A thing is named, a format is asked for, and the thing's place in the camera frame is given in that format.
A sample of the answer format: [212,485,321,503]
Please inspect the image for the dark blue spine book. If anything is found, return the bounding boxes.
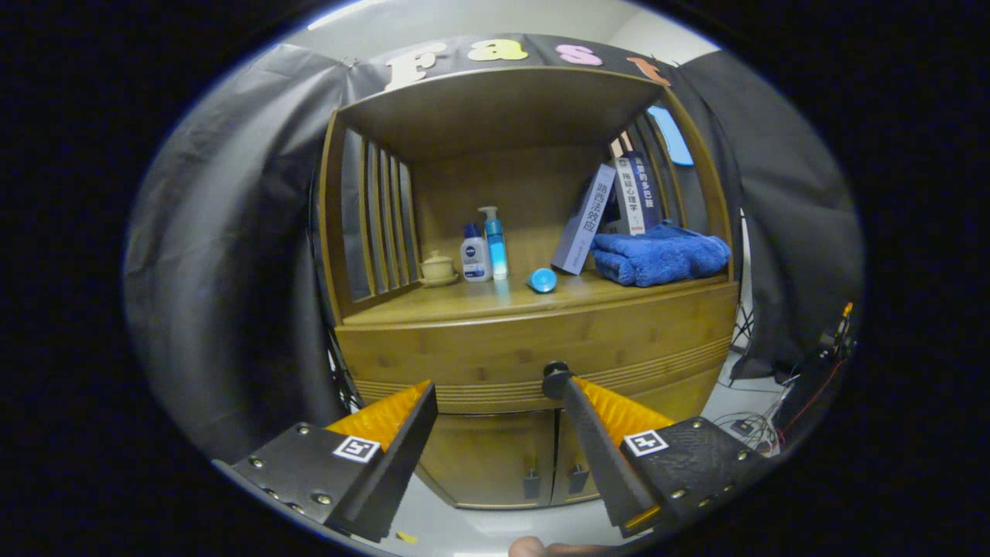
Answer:
[626,151,664,231]

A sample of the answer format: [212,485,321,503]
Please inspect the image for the black backdrop cloth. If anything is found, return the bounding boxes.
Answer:
[124,32,865,465]

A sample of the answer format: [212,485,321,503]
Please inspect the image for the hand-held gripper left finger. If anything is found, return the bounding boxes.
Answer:
[213,381,439,542]

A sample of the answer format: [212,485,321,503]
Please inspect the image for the wooden countertop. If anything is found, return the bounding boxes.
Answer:
[340,271,732,327]

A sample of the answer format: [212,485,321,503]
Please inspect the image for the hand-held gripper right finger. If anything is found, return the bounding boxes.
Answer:
[563,377,774,540]

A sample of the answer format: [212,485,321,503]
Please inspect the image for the wooden cabinet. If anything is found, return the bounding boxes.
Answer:
[317,66,742,511]

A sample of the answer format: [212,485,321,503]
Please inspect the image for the blue folded towel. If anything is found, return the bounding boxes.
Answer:
[592,224,732,288]

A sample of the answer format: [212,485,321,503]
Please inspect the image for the white lotion bottle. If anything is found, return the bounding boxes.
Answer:
[459,223,493,283]

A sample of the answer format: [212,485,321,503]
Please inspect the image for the black device with orange tip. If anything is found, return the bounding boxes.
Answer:
[773,302,855,442]

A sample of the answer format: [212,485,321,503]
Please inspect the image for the black tripod stand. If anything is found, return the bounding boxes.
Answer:
[731,209,755,349]

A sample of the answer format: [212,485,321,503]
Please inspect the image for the blue pump bottle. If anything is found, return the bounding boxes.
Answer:
[477,206,510,281]

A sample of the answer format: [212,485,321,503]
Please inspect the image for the black floor cables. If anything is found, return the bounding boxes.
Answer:
[712,410,782,457]

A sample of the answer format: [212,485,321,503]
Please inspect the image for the grey leaning book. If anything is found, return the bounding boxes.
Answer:
[551,162,617,276]

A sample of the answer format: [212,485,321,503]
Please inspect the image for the beige lidded cup with saucer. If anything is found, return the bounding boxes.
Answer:
[420,249,460,289]

